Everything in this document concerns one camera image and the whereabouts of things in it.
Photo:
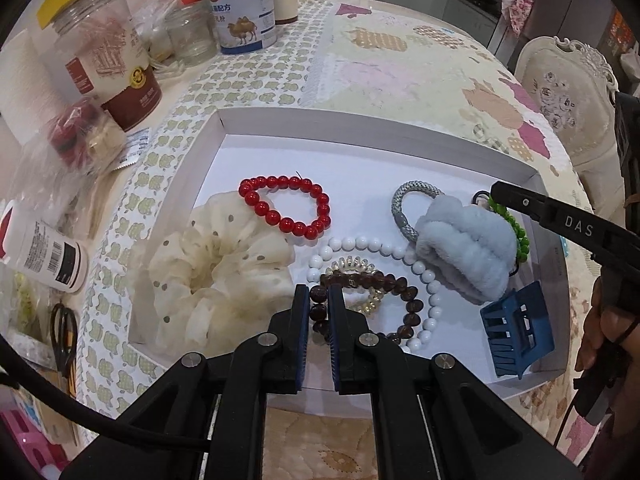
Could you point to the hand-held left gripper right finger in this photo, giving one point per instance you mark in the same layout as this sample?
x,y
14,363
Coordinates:
x,y
334,340

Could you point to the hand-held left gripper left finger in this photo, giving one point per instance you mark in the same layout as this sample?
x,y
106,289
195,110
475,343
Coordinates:
x,y
300,340

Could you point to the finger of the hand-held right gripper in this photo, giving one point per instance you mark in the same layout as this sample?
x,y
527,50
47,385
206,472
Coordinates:
x,y
565,217

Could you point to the fluffy pale blue scrunchie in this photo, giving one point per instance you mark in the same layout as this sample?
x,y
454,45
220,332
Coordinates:
x,y
465,245

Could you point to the white shallow cardboard box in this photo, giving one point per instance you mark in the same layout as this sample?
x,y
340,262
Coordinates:
x,y
360,160

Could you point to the person's right forearm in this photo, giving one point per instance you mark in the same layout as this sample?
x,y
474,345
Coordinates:
x,y
622,420

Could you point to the person's right hand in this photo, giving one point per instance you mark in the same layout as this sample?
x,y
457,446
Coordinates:
x,y
620,332

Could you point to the blue hair claw clip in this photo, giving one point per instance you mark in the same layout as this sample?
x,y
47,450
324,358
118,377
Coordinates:
x,y
515,330

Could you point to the cream dotted fabric scrunchie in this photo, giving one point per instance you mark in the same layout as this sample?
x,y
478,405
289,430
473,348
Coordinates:
x,y
210,270

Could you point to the cream carved upholstered chair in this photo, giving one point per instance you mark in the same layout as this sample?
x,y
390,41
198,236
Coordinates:
x,y
565,100

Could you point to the quilted patchwork table mat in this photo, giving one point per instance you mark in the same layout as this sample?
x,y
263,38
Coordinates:
x,y
400,60

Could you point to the silver foil sachet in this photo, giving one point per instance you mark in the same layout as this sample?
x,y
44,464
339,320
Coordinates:
x,y
132,147

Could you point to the white bottle with red cap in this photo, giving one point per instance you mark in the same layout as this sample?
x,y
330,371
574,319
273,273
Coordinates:
x,y
45,255

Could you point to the pink plastic holder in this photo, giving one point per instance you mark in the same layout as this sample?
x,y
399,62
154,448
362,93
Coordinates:
x,y
12,430

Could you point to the clear bag with red contents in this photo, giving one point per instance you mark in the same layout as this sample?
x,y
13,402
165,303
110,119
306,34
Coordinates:
x,y
75,130

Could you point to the small empty glass jar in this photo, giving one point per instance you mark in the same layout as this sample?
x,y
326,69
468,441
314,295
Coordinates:
x,y
190,35

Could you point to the blue milk powder can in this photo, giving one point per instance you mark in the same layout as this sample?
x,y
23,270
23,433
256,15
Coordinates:
x,y
240,10

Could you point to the clear jar with brown label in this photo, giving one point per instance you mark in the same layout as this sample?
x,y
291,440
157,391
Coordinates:
x,y
105,60

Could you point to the white paper towel roll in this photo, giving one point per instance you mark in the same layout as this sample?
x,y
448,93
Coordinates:
x,y
27,90

